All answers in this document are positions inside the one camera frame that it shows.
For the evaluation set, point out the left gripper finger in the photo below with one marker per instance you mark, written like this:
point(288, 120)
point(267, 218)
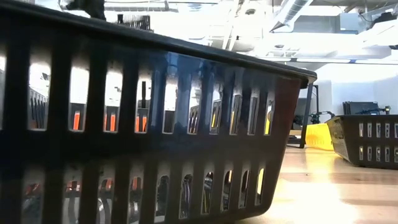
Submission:
point(133, 21)

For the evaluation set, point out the orange plastic basket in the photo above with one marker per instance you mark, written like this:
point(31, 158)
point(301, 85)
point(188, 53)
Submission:
point(76, 120)

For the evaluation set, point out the black plastic basket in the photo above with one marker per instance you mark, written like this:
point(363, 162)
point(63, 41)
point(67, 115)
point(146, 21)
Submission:
point(373, 141)
point(155, 146)

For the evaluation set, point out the black background robot arm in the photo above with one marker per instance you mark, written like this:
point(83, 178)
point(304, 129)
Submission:
point(316, 117)

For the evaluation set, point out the black metal wooden shelf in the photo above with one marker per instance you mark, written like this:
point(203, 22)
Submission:
point(306, 118)

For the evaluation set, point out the round ceiling sensor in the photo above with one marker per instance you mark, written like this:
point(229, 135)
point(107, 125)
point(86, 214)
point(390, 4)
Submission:
point(250, 12)

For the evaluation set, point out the long ceiling light strip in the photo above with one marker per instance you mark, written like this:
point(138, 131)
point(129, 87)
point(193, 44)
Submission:
point(323, 60)

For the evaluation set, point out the black background equipment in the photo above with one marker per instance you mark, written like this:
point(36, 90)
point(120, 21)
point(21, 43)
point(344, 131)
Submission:
point(360, 108)

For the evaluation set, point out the black ceiling fixture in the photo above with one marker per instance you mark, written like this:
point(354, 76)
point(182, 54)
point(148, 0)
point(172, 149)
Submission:
point(394, 47)

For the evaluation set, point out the silver tapered ventilation duct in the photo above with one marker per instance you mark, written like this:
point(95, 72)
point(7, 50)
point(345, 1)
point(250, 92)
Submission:
point(292, 12)

